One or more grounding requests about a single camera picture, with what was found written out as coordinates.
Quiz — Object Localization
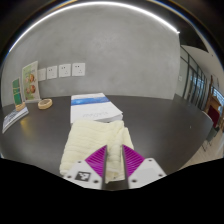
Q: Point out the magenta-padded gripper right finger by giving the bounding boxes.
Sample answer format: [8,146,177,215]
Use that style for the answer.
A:
[121,144,167,190]

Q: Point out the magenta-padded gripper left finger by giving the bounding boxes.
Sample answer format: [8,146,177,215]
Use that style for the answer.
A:
[63,144,109,191]

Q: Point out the cream knitted towel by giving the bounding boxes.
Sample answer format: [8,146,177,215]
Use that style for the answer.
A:
[59,119,135,185]

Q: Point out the white book with blue band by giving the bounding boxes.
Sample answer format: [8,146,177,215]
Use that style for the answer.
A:
[69,92,124,125]

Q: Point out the dark chair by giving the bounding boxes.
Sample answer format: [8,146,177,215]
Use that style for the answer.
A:
[201,124,221,152]

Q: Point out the beige tape roll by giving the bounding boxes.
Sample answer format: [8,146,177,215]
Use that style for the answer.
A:
[37,98,54,111]

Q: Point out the grey-blue magazine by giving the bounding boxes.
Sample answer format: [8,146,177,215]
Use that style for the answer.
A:
[1,105,30,135]

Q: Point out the black-framed glass partition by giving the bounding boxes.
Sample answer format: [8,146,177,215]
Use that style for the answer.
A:
[173,44,224,111]

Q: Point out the green-white menu sign stand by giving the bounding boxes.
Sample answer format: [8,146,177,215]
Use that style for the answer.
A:
[21,60,42,104]

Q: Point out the white ceiling light strip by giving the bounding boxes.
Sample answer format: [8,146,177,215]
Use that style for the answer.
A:
[8,0,181,55]

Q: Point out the white wall socket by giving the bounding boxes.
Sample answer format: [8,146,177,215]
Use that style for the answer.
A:
[37,67,47,82]
[58,63,72,79]
[46,65,59,80]
[71,62,86,77]

